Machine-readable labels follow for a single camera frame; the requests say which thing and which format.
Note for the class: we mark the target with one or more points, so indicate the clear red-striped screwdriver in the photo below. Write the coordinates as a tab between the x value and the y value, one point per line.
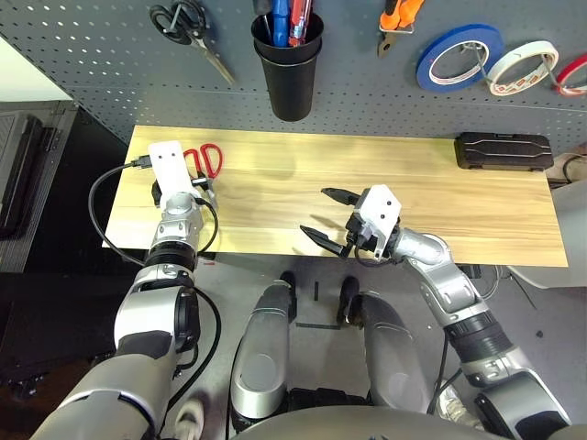
295	18

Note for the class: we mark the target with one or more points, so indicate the silver robot leg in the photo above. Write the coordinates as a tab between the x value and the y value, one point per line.
390	348
261	357

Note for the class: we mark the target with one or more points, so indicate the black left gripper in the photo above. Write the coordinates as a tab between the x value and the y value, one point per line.
156	194

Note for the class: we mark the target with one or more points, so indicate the white tape roll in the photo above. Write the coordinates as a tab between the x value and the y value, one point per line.
497	87

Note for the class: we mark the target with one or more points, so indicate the silver blue-tape peg hook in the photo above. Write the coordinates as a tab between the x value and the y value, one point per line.
479	64

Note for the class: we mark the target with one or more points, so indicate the blue tape roll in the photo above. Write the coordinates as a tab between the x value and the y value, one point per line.
424	73

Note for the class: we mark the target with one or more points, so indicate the orange black pliers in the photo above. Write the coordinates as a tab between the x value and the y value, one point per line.
406	11

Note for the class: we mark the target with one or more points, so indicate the dark metal cabinet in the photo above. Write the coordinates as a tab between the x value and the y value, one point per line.
27	160

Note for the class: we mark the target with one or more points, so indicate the white rounded furniture piece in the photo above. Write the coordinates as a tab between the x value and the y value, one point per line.
568	238

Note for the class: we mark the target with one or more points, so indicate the grey robot torso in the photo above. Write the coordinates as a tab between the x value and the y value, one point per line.
357	426

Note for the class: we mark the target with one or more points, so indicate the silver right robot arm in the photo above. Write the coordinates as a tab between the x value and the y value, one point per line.
440	261

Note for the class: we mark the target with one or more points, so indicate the silver right robot leg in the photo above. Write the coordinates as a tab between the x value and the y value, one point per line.
390	348

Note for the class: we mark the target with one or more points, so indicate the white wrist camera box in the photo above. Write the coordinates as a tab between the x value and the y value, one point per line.
169	169
378	211

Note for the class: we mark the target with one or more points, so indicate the silver scissors peg hook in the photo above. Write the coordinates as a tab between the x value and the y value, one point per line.
176	18

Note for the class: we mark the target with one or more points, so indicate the short black floor tape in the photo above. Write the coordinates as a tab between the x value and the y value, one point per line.
317	291

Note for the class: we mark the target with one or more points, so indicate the red tape roll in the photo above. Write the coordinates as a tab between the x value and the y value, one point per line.
561	80

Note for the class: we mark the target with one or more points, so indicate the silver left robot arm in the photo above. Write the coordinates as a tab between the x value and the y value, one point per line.
179	224

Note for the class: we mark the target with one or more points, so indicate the silver left robot leg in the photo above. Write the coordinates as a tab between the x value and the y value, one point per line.
261	357

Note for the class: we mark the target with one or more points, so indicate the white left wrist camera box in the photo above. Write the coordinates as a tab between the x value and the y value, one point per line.
169	169

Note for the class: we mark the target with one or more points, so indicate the black plastic tool case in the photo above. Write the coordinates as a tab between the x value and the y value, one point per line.
504	153

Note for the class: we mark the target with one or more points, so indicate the silver double peg hook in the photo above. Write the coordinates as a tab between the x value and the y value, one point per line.
550	75

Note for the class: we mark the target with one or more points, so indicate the white cabinet top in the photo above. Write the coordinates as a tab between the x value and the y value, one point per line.
27	78

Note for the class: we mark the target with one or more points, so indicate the long black floor tape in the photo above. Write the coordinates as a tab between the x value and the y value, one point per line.
316	326

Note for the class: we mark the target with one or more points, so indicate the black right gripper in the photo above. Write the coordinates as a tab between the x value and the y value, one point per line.
357	236

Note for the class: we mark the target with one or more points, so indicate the white sneaker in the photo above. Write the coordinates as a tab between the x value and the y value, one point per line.
190	414
454	403

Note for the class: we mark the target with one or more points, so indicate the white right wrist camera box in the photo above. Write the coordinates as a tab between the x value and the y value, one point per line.
378	211

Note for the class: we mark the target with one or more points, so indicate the grey metal pegboard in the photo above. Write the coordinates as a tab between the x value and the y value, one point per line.
357	78

